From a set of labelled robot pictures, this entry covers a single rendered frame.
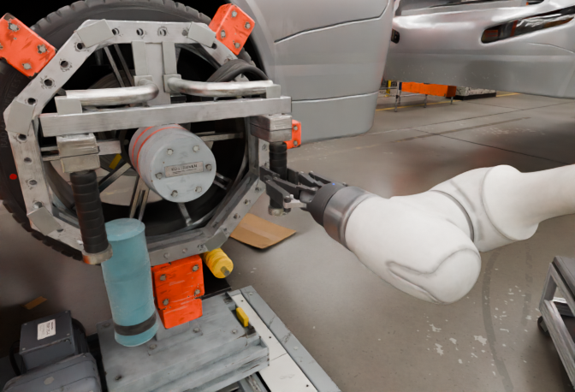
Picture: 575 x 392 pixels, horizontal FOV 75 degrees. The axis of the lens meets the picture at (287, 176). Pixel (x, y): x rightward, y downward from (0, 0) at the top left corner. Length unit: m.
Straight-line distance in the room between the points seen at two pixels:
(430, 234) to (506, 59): 2.56
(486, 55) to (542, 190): 2.50
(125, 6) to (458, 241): 0.77
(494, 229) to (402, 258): 0.15
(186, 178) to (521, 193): 0.55
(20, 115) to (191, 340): 0.80
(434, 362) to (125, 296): 1.13
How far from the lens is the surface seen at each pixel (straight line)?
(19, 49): 0.83
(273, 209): 0.76
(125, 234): 0.78
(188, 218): 1.06
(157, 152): 0.72
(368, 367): 1.52
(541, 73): 3.00
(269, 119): 0.71
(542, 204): 0.53
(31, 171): 0.86
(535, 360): 1.76
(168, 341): 1.28
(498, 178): 0.56
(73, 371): 1.03
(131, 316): 0.87
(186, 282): 1.01
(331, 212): 0.55
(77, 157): 0.63
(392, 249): 0.47
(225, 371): 1.29
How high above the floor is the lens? 1.08
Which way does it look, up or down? 19 degrees down
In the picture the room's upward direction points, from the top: straight up
